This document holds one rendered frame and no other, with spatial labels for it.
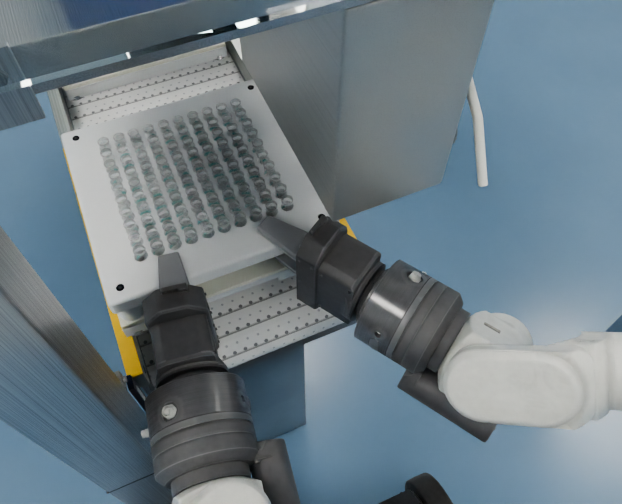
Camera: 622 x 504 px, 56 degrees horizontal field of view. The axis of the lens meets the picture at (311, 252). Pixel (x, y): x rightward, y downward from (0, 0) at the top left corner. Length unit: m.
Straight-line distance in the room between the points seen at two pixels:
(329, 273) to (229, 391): 0.14
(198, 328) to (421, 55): 0.29
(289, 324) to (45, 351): 0.35
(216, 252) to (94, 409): 0.20
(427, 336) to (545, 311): 1.22
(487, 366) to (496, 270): 1.25
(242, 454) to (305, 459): 0.98
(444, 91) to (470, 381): 0.24
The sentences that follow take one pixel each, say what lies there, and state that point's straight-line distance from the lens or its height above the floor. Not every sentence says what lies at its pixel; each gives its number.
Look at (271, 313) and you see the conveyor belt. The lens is 0.68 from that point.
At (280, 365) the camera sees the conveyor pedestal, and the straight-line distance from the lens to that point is 1.09.
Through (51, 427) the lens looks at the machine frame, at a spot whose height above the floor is 1.01.
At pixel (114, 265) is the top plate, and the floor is 0.94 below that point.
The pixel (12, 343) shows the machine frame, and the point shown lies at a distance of 0.38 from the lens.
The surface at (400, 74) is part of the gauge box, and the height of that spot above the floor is 1.18.
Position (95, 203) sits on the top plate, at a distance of 0.67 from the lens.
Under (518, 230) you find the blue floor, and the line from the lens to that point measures 1.86.
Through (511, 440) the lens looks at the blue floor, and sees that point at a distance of 1.57.
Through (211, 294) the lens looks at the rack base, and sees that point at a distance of 0.63.
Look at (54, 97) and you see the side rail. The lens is 0.91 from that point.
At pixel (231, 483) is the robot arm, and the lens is 0.47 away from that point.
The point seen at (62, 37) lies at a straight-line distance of 0.22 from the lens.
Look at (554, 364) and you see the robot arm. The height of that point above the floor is 1.00.
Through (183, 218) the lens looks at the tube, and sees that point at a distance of 0.62.
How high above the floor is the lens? 1.44
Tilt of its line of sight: 57 degrees down
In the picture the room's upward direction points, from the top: straight up
